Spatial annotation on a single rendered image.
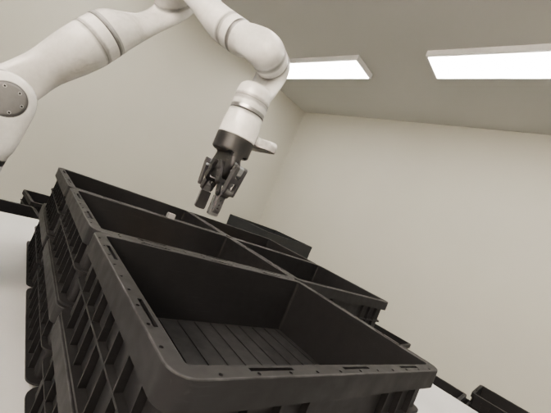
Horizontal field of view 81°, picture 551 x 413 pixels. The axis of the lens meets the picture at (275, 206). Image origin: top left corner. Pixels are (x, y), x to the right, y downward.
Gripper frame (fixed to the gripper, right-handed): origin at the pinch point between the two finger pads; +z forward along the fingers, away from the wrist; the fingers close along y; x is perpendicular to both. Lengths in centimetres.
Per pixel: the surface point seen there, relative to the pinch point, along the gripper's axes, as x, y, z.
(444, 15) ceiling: 154, -79, -177
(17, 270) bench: -21.4, -29.2, 30.6
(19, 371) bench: -20.2, 6.6, 30.4
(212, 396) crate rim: -16.6, 41.7, 8.4
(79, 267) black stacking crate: -19.0, 9.7, 13.4
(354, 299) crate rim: 42.0, 11.1, 8.8
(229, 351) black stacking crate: 1.1, 21.5, 17.6
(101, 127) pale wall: 24, -322, -15
